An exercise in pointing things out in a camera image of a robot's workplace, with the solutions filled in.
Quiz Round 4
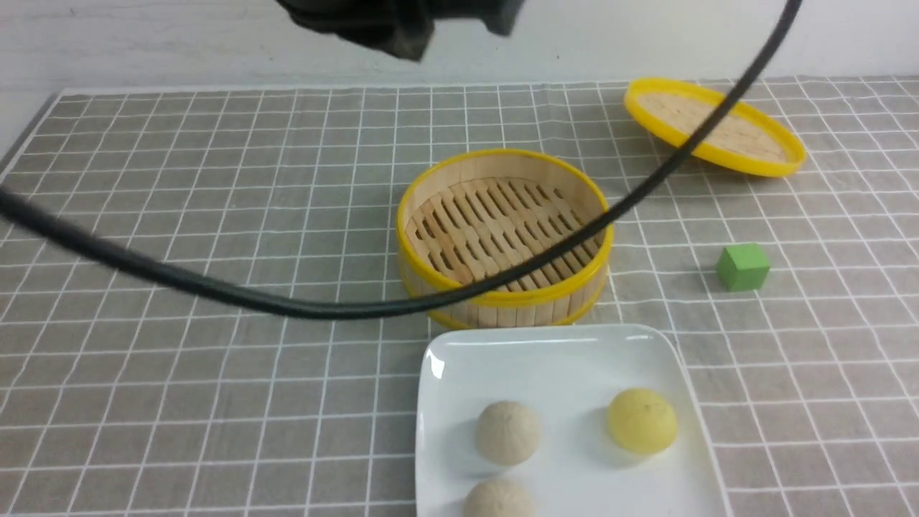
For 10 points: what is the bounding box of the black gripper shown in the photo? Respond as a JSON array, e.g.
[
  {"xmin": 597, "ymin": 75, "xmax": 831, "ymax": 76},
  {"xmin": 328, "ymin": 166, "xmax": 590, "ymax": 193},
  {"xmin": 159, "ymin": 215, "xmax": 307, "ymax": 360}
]
[{"xmin": 278, "ymin": 1, "xmax": 523, "ymax": 62}]

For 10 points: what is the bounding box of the cream white steamed bun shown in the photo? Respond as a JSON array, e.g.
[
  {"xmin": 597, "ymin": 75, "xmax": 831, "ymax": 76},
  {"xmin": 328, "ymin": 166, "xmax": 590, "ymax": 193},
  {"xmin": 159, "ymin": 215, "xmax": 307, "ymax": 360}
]
[{"xmin": 474, "ymin": 400, "xmax": 542, "ymax": 467}]

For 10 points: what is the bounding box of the yellow steamed bun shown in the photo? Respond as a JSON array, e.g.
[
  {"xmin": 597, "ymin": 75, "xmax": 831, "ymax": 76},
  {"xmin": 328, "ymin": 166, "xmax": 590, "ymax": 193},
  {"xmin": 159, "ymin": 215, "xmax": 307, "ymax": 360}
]
[{"xmin": 606, "ymin": 387, "xmax": 678, "ymax": 455}]

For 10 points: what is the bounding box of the white square plate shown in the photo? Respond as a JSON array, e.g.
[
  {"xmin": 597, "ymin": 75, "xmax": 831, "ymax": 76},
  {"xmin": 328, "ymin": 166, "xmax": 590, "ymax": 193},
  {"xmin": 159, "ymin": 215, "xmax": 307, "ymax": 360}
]
[{"xmin": 416, "ymin": 324, "xmax": 732, "ymax": 516}]

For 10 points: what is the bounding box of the beige steamed bun on plate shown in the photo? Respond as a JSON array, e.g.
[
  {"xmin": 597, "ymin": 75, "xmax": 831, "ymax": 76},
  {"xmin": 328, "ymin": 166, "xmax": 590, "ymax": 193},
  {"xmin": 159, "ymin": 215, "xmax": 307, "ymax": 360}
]
[{"xmin": 462, "ymin": 478, "xmax": 537, "ymax": 516}]

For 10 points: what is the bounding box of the yellow rimmed bamboo steamer basket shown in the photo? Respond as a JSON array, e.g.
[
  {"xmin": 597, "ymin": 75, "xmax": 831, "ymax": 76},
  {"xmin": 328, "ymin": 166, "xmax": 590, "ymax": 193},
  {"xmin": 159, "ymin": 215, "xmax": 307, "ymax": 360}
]
[{"xmin": 395, "ymin": 149, "xmax": 614, "ymax": 328}]

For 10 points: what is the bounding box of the yellow rimmed bamboo steamer lid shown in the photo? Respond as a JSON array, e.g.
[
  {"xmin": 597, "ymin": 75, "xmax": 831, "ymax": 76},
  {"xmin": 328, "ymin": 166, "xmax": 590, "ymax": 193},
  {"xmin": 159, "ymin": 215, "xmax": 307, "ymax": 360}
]
[{"xmin": 624, "ymin": 78, "xmax": 807, "ymax": 177}]

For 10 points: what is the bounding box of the green cube block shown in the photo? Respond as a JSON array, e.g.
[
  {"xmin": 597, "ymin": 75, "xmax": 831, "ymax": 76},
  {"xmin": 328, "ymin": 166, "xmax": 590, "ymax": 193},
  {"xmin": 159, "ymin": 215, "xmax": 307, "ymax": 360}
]
[{"xmin": 715, "ymin": 242, "xmax": 771, "ymax": 292}]

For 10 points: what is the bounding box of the black cable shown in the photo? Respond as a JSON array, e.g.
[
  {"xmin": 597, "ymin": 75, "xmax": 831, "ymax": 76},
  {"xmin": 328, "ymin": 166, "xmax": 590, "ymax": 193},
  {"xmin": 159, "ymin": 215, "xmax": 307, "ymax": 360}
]
[{"xmin": 0, "ymin": 0, "xmax": 803, "ymax": 320}]

